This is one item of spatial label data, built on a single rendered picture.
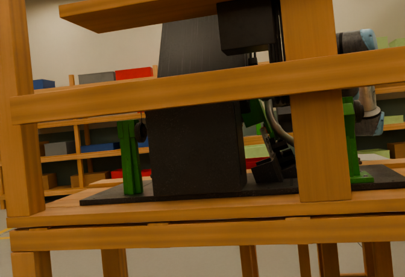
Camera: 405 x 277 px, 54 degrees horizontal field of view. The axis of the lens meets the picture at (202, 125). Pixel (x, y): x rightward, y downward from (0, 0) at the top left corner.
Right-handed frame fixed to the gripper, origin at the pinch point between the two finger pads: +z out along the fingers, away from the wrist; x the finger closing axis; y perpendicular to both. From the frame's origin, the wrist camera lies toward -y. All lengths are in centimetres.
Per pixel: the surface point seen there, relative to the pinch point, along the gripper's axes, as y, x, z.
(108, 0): 2, 60, 31
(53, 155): 367, -269, 400
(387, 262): -28, -96, -23
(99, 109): -20, 40, 45
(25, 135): -13, 37, 77
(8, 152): -17, 36, 83
